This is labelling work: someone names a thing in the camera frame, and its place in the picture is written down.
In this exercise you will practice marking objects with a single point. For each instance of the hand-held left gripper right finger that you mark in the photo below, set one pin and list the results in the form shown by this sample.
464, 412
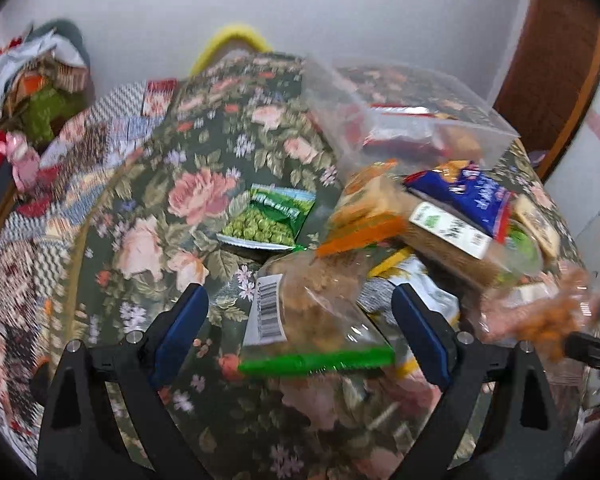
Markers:
420, 330

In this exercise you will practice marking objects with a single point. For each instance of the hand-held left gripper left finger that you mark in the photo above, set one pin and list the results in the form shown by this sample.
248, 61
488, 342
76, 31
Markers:
180, 330

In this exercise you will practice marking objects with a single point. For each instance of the yellow and white snack packet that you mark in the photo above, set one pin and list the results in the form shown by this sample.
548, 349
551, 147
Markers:
437, 287

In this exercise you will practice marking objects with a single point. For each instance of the clear bag of orange peanuts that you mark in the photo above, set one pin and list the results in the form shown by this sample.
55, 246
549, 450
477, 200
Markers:
545, 320

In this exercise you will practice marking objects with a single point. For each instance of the clear plastic zip bag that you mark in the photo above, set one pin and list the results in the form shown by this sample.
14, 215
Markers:
410, 90

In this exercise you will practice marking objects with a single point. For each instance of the brown block with white label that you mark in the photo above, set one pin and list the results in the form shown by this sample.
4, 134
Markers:
445, 255

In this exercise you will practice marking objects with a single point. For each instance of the lime green snack packet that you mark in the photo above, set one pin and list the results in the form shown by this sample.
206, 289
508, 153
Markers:
520, 250

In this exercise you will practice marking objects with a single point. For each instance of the green-seal clear snack bag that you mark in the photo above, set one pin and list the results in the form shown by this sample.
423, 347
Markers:
305, 305

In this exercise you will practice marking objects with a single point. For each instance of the green pea snack packet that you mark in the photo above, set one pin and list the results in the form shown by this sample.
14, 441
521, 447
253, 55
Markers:
267, 220

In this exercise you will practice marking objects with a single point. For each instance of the floral green blanket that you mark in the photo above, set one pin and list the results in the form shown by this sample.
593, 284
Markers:
180, 185

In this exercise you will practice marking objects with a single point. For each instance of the blue snack packet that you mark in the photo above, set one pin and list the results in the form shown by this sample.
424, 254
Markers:
460, 190

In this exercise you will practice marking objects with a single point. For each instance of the patchwork quilt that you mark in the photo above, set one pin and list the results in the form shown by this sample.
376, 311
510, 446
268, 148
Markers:
80, 160

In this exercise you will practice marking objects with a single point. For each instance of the red snack packet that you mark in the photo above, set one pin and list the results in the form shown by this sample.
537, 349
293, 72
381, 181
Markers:
405, 132

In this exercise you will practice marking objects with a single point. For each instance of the pink ribbon bow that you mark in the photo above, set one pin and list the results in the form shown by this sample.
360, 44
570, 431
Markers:
22, 160

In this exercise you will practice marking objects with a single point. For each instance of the brown wooden door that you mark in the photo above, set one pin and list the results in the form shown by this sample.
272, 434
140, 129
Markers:
550, 60

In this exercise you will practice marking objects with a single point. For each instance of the pile of clothes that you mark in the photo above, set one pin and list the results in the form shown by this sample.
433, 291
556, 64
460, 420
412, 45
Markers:
35, 90

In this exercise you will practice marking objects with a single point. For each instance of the yellow foam tube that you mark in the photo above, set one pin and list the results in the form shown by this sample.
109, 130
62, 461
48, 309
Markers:
230, 35

